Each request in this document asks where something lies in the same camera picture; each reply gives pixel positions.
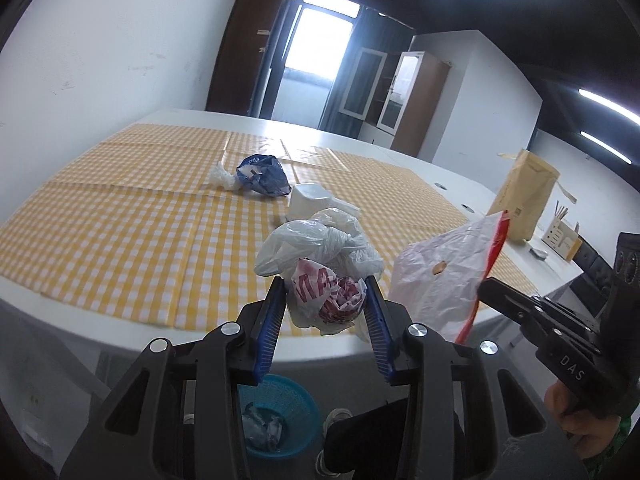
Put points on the ceiling tube light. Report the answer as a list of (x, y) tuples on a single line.
[(605, 146), (610, 105)]

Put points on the white plastic cup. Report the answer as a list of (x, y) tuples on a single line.
[(305, 202)]

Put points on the person's right hand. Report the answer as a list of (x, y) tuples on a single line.
[(575, 430)]

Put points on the blue plastic basket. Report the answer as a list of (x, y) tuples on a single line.
[(300, 410)]

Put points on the clear plastic bag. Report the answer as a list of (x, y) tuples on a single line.
[(262, 427)]

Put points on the red printed plastic bag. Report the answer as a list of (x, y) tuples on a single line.
[(325, 300)]

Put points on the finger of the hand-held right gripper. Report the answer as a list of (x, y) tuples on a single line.
[(505, 297)]

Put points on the small metal dish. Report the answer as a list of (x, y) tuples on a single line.
[(538, 252)]

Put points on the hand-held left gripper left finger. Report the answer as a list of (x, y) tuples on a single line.
[(267, 330)]

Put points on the brown paper bag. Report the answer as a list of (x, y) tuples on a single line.
[(525, 195)]

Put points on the glass balcony door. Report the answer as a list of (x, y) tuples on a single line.
[(310, 45)]

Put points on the small white plastic bag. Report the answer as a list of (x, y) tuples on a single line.
[(225, 177)]

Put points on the white framed glass cabinet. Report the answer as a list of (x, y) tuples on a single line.
[(362, 82)]

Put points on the dark curtain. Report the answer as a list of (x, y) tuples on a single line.
[(350, 60)]

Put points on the blue wrapper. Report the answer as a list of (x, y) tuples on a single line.
[(265, 175)]

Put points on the dark wooden wardrobe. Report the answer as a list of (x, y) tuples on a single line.
[(235, 60)]

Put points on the person's right forearm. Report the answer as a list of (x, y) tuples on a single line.
[(622, 442)]

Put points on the yellow checked tablecloth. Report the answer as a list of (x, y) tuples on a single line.
[(125, 220)]

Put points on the white bag with red strip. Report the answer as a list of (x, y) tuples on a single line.
[(440, 280)]

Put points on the brown cabinet with glass door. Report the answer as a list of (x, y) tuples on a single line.
[(425, 110)]

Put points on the black leather chair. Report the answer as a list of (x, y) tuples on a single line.
[(592, 280)]

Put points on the wooden holder box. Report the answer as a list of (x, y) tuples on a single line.
[(562, 242)]

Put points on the white shoe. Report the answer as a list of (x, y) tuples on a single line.
[(339, 416)]

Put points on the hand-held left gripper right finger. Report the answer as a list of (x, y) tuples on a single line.
[(377, 330)]

